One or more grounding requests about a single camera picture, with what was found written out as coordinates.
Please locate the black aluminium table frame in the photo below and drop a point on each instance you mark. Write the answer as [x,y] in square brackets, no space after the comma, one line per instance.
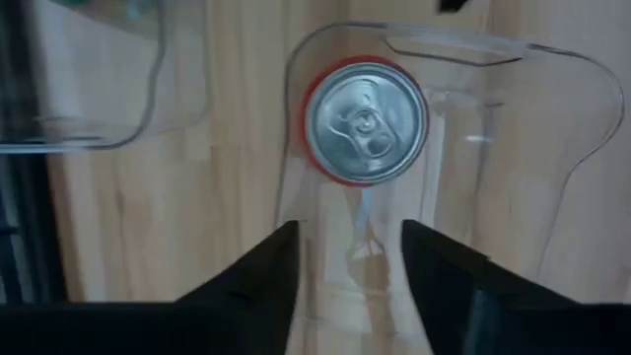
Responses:
[29,222]

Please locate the red soda can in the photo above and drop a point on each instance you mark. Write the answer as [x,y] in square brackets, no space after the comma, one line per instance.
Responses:
[365,123]

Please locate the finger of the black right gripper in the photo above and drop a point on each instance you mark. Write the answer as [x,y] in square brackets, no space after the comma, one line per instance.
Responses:
[452,5]

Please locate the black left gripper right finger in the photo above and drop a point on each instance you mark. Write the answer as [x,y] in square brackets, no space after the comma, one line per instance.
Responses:
[493,320]

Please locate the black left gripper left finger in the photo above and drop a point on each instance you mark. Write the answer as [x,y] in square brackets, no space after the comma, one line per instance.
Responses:
[222,320]

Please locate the clear plastic bin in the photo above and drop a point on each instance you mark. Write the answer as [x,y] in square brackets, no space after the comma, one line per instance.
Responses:
[493,148]
[123,74]

